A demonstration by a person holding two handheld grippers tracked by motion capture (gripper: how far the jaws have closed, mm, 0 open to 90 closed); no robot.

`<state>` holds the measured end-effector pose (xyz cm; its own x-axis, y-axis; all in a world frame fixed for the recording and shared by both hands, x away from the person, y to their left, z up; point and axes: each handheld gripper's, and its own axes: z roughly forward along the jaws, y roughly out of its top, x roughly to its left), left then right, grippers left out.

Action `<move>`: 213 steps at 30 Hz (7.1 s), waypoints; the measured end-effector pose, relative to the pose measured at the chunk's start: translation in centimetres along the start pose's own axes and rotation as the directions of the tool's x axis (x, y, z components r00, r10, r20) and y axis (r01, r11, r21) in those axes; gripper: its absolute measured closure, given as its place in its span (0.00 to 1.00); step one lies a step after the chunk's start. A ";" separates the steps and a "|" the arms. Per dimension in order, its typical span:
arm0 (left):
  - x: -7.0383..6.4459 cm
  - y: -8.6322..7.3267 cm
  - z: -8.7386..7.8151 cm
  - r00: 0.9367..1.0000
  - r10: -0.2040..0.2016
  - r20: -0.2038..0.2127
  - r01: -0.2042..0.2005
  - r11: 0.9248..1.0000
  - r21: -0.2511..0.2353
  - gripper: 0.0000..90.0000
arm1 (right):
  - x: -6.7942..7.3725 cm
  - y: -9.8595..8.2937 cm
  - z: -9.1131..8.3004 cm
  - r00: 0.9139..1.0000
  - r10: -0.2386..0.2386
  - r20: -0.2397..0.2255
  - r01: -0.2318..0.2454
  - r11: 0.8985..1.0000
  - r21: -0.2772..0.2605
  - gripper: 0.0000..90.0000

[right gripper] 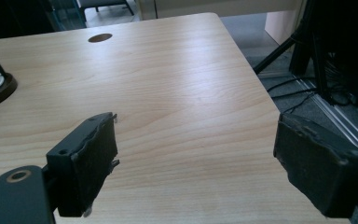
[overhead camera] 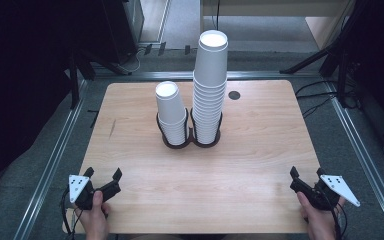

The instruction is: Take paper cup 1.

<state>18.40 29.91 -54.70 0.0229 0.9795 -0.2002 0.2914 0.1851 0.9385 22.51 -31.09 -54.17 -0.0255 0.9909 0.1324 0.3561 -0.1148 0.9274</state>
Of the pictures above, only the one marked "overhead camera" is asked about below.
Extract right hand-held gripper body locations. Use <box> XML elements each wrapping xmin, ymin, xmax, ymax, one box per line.
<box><xmin>289</xmin><ymin>174</ymin><xmax>361</xmax><ymax>212</ymax></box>

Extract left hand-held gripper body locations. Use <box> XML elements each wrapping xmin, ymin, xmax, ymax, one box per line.
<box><xmin>68</xmin><ymin>174</ymin><xmax>122</xmax><ymax>212</ymax></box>

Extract black wire cup holder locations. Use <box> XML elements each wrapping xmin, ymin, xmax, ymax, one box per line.
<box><xmin>155</xmin><ymin>107</ymin><xmax>224</xmax><ymax>150</ymax></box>

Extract short stack of white cups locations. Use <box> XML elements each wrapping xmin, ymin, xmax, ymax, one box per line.
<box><xmin>154</xmin><ymin>80</ymin><xmax>188</xmax><ymax>147</ymax></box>

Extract tall stack of white cups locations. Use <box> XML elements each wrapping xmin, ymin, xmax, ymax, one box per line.
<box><xmin>191</xmin><ymin>29</ymin><xmax>230</xmax><ymax>145</ymax></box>

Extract person's left hand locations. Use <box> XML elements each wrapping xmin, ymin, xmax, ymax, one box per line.
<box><xmin>74</xmin><ymin>190</ymin><xmax>111</xmax><ymax>240</ymax></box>

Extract person's right hand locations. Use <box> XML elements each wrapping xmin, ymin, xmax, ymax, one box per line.
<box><xmin>296</xmin><ymin>191</ymin><xmax>346</xmax><ymax>240</ymax></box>

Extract black metal stand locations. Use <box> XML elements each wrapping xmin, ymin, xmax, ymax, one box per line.
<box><xmin>67</xmin><ymin>49</ymin><xmax>132</xmax><ymax>110</ymax></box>

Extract black tripod stand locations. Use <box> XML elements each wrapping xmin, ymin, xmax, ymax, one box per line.
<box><xmin>279</xmin><ymin>0</ymin><xmax>384</xmax><ymax>109</ymax></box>

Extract dark cabinet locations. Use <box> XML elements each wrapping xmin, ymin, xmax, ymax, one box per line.
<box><xmin>102</xmin><ymin>0</ymin><xmax>145</xmax><ymax>65</ymax></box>

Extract left hand-held gripper cable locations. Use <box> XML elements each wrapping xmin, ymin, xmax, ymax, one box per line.
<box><xmin>60</xmin><ymin>187</ymin><xmax>78</xmax><ymax>240</ymax></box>

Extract hand-held gripper cable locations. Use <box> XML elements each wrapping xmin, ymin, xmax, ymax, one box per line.
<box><xmin>60</xmin><ymin>187</ymin><xmax>78</xmax><ymax>240</ymax></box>
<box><xmin>324</xmin><ymin>194</ymin><xmax>349</xmax><ymax>240</ymax></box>

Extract right hand-held gripper cable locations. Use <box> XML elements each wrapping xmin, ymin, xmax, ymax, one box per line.
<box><xmin>324</xmin><ymin>194</ymin><xmax>349</xmax><ymax>240</ymax></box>

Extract black floor cables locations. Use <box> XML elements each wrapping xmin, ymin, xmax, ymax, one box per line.
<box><xmin>294</xmin><ymin>79</ymin><xmax>359</xmax><ymax>119</ymax></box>

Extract white floor cable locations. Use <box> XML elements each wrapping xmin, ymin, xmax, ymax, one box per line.
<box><xmin>117</xmin><ymin>46</ymin><xmax>148</xmax><ymax>75</ymax></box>

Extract black hanging cable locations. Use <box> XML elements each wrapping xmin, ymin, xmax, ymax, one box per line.
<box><xmin>214</xmin><ymin>0</ymin><xmax>222</xmax><ymax>32</ymax></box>

